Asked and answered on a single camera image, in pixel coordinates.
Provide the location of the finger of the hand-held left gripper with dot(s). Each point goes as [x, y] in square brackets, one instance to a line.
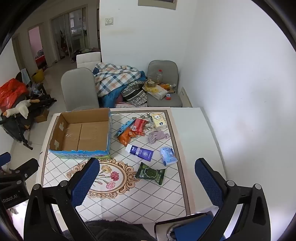
[26, 167]
[5, 158]

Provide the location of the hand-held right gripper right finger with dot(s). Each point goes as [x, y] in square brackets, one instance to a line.
[208, 183]

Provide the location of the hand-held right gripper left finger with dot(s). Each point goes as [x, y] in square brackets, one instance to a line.
[85, 182]

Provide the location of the light blue wipes packet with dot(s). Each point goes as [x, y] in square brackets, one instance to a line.
[168, 155]

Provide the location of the green snack packet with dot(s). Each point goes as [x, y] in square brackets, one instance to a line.
[150, 173]

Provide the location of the orange snack packet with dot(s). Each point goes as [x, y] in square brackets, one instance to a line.
[124, 138]

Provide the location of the purple white tube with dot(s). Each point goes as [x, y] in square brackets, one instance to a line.
[141, 153]

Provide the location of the long blue snack packet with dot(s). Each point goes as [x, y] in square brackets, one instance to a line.
[123, 128]

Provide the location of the purple cloth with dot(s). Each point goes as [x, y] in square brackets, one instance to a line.
[153, 136]

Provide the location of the red snack packet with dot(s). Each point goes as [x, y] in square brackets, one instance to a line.
[138, 126]

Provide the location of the yellow white tissue pack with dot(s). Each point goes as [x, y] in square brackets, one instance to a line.
[159, 121]

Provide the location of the black stroller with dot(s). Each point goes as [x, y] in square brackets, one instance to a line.
[16, 129]

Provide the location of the blue white chair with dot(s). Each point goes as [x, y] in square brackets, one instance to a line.
[185, 222]

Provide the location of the white goose plush toy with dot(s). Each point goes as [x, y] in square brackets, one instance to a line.
[22, 108]

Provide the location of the small brown cardboard box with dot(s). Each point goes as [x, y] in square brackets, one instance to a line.
[41, 115]

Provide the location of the dark fuzzy clothing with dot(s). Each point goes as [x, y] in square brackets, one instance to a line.
[111, 231]

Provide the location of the orange plastic bag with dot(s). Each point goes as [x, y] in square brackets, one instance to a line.
[10, 92]

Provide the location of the light blue hanging cloth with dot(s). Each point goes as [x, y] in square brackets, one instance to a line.
[25, 77]

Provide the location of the pink white cloth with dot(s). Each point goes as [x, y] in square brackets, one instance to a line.
[126, 105]

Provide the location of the white leaning board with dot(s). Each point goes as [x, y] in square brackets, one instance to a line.
[186, 98]

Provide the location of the yellow bucket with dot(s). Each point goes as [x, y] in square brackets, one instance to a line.
[38, 76]

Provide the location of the light grey chair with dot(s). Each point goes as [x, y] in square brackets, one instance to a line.
[78, 90]

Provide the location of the grey cushioned chair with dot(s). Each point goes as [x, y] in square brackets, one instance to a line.
[163, 102]

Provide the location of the black white striped bag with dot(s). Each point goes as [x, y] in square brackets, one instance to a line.
[135, 95]

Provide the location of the red bedding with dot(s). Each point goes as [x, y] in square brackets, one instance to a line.
[40, 61]

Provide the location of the yellow tissue packet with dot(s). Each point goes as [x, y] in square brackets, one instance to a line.
[156, 92]

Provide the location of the plaid blanket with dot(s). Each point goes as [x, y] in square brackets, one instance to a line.
[113, 78]

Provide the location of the brown tape roll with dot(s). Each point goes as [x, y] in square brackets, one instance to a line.
[150, 84]

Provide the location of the clear plastic bottle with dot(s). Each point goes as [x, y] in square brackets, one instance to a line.
[159, 76]

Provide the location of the white chair back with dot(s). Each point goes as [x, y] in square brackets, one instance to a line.
[89, 59]

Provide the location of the white wall switch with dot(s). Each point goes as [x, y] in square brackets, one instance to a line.
[109, 21]

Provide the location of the wall picture frame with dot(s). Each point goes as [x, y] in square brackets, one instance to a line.
[156, 1]

